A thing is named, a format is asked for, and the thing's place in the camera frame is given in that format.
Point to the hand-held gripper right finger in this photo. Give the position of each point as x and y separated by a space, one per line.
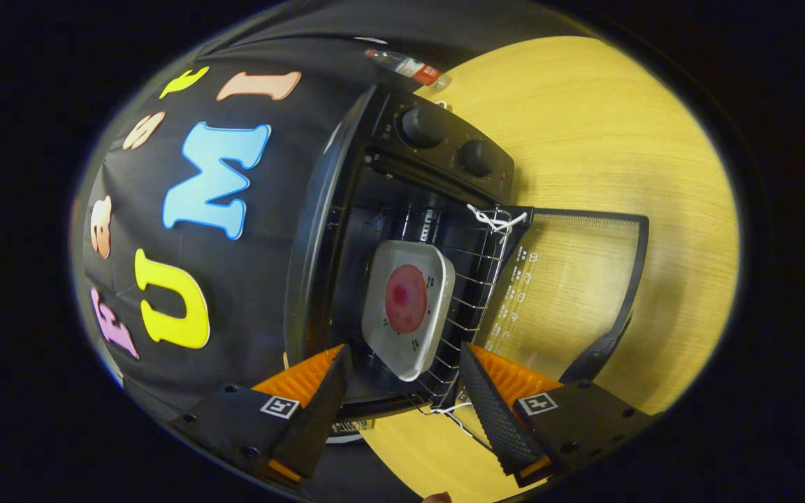
490 412

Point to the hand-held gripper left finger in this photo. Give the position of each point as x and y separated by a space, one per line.
318 416

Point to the pink round food slice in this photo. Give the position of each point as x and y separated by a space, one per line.
406 299

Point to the white square plate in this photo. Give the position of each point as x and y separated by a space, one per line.
437 279

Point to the black toaster oven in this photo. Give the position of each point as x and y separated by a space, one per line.
444 143

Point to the black backdrop cloth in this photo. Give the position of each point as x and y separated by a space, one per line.
270 293

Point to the clear water bottle red label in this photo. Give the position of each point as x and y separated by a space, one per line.
409 68

